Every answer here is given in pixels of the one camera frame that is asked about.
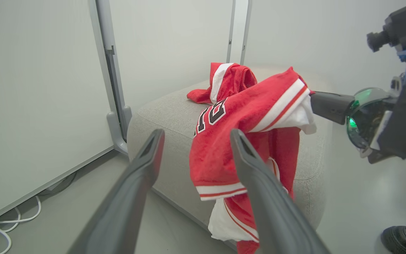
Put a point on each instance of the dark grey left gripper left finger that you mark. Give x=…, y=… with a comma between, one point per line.
x=125, y=197

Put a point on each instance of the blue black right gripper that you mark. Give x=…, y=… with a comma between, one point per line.
x=400, y=120

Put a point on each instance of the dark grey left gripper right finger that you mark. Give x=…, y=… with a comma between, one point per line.
x=270, y=211

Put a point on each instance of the red jersey with black number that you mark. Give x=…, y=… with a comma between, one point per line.
x=224, y=148

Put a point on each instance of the red white jersey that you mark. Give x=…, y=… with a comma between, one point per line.
x=231, y=81

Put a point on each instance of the grey partition foot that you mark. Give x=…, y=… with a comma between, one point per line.
x=115, y=134
x=128, y=121

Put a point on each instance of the wide white partition panel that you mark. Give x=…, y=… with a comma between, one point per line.
x=37, y=98

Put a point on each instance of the black glossy shoe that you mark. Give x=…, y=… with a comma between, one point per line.
x=405, y=240

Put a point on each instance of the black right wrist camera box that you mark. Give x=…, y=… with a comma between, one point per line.
x=405, y=24

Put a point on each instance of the grey partition frame post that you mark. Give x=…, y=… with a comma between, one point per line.
x=239, y=28

